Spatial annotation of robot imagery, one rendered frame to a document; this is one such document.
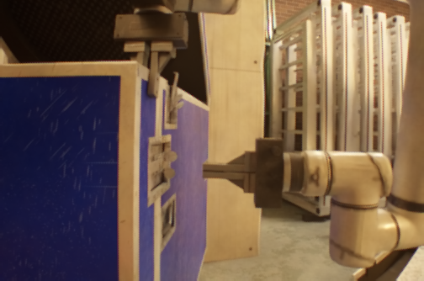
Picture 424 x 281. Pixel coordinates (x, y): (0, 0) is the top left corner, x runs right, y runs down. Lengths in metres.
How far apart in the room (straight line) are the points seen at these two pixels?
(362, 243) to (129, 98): 0.48
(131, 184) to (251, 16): 1.68
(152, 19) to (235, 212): 1.54
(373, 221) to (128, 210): 0.44
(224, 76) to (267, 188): 1.35
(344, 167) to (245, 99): 1.37
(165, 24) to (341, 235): 0.51
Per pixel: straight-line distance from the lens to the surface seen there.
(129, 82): 0.47
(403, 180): 0.67
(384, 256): 2.02
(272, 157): 0.55
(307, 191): 0.57
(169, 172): 0.64
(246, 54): 1.92
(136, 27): 0.57
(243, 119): 1.87
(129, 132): 0.47
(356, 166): 0.58
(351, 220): 0.60
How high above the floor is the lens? 0.86
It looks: 1 degrees up
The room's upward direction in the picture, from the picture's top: 1 degrees clockwise
